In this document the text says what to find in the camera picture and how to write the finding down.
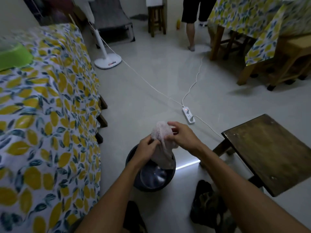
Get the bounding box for person's left forearm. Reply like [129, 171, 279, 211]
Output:
[72, 160, 148, 233]

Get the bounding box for person's right hand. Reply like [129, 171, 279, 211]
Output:
[167, 121, 205, 156]

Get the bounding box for white fan power cable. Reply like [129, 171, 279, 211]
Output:
[87, 20, 183, 106]

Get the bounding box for wooden table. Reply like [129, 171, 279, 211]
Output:
[209, 24, 270, 86]

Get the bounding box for person's left shoe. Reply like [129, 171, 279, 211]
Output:
[123, 200, 148, 233]

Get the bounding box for white standing fan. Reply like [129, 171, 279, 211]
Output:
[77, 0, 122, 70]

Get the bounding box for light wooden stool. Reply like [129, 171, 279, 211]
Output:
[267, 34, 311, 91]

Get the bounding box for lemon print tablecloth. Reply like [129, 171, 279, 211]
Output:
[207, 0, 311, 67]
[0, 23, 102, 233]

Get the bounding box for dark round water basin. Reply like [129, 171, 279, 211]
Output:
[126, 144, 176, 192]

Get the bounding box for pink wet cloth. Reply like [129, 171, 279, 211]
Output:
[150, 121, 180, 170]

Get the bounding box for person's left hand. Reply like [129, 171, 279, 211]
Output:
[131, 134, 161, 167]

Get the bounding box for wooden table legs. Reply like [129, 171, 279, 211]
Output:
[95, 94, 108, 144]

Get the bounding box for white power strip cable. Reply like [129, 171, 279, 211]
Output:
[182, 57, 204, 107]

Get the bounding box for green plastic basin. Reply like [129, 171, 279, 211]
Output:
[0, 36, 34, 71]

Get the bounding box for grey folding chair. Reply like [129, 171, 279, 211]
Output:
[89, 0, 136, 44]

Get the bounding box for white charger cable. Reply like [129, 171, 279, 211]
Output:
[193, 115, 225, 141]

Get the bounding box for white power strip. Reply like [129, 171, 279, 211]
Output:
[182, 106, 196, 125]

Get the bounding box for dark wooden stool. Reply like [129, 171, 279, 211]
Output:
[212, 114, 311, 197]

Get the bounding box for person's right forearm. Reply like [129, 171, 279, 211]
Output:
[198, 146, 311, 233]

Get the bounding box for person's right shoe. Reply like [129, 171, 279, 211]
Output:
[190, 180, 237, 233]

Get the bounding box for person's shoe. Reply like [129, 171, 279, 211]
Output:
[190, 180, 237, 233]
[123, 200, 148, 233]

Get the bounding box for tall wooden stool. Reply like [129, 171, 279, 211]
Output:
[148, 5, 167, 38]

